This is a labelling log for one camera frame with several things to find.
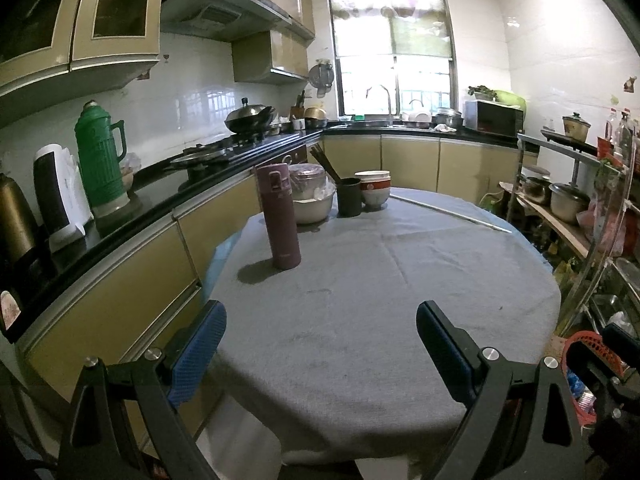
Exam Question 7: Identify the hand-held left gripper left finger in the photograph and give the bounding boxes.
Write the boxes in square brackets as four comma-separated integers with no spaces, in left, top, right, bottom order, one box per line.
[57,300,228,480]

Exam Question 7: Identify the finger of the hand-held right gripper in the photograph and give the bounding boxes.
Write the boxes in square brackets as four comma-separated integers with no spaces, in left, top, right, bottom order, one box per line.
[567,341,626,401]
[600,322,640,358]

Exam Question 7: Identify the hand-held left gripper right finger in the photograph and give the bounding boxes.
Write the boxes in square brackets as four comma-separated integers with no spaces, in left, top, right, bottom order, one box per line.
[416,301,586,480]

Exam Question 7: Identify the red plastic mesh basket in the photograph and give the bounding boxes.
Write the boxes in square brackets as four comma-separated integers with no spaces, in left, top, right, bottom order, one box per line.
[560,330,631,428]

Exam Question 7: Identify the steel tray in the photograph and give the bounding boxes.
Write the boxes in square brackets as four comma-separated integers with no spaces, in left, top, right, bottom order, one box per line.
[590,257,640,331]

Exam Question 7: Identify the kitchen counter cabinets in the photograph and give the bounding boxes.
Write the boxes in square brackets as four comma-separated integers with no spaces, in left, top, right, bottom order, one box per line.
[0,127,541,461]

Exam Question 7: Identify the round table with grey cloth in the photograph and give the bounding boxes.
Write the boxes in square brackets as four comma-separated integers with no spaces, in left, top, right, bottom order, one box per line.
[197,187,563,466]

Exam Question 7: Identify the blue table cover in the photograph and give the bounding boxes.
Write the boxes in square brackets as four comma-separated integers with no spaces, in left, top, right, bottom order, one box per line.
[500,220,553,273]

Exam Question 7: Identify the pink plastic bag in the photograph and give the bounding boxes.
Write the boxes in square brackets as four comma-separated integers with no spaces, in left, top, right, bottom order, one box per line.
[577,195,626,256]

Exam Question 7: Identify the metal storage rack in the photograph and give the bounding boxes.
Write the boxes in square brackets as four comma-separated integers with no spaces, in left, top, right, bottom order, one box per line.
[500,130,640,341]

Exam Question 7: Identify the large steel pot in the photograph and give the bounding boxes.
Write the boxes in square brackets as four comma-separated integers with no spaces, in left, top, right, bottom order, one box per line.
[549,182,591,224]

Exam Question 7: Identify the thin metal rod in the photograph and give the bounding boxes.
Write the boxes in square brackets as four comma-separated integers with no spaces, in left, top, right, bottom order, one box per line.
[392,195,513,234]

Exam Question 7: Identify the purple thermos bottle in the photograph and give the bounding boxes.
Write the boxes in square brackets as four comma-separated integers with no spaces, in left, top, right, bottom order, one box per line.
[255,162,302,269]

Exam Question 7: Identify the small steel pot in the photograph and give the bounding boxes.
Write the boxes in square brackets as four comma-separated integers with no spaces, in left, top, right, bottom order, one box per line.
[522,176,553,206]

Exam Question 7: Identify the white basin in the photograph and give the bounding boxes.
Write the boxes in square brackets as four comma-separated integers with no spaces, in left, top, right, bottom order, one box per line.
[291,185,337,225]

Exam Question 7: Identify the red patterned white bowl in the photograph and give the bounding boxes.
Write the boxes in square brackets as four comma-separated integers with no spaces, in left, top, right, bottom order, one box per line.
[360,180,391,211]

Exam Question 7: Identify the black cup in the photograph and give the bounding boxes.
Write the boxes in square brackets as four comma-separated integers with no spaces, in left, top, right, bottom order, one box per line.
[336,177,363,217]

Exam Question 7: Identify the glass pan lid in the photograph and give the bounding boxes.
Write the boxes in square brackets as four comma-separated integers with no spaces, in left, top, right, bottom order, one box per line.
[170,147,231,168]

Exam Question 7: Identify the dark object with pale label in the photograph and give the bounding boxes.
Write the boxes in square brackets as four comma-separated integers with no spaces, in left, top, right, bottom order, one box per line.
[0,287,23,343]

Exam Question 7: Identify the white electric kettle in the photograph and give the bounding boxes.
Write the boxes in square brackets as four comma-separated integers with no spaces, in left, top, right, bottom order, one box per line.
[32,143,96,254]

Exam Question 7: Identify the clear plastic bottle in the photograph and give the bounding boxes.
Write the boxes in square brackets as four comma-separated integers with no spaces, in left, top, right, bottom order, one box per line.
[615,107,638,161]

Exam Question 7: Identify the red label bottle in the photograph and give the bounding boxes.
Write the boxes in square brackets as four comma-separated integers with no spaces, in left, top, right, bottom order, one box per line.
[597,107,618,158]

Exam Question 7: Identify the round lidded plastic container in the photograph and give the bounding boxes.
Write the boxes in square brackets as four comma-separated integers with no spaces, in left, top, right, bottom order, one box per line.
[290,164,327,192]

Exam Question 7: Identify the black gas stove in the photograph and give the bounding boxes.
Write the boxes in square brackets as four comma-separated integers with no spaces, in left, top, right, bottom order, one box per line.
[167,130,301,173]

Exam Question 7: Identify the green thermos jug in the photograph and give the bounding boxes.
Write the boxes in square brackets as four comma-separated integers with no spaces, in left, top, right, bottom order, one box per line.
[74,100,132,219]

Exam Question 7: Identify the cream pot with lid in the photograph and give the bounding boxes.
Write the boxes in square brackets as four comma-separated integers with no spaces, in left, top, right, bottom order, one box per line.
[562,112,592,142]

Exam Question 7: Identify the bundle of dark chopsticks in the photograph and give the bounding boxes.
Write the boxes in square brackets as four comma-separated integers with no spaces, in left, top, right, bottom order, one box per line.
[309,144,343,184]

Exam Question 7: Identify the black wok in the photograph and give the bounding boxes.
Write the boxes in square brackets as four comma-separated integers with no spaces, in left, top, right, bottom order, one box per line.
[224,97,277,135]

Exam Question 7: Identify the steel pot by sink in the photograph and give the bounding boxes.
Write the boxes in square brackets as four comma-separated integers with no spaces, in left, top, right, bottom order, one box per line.
[432,107,463,131]

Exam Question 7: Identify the black microwave oven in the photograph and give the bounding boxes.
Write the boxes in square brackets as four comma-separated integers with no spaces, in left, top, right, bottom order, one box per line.
[464,100,526,137]

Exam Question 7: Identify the green bag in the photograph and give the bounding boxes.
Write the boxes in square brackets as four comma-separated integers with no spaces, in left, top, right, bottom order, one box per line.
[492,89,527,111]

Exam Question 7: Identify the sink faucet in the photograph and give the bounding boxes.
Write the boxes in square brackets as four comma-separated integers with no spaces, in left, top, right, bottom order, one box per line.
[365,84,393,121]

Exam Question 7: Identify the hanging round sieve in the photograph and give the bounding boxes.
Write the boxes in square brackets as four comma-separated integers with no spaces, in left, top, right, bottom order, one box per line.
[307,59,336,98]

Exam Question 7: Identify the kitchen window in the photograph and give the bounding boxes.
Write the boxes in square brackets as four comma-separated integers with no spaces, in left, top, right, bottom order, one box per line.
[325,0,458,118]

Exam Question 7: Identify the steel range hood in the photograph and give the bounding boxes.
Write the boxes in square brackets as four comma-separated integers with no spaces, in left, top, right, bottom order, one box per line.
[160,0,316,43]

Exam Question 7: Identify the yellow wall cabinet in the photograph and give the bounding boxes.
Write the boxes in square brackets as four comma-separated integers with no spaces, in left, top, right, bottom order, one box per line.
[231,30,311,86]

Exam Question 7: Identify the glass door wall cabinet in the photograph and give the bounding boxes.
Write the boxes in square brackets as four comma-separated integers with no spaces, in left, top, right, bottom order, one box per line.
[0,0,166,126]

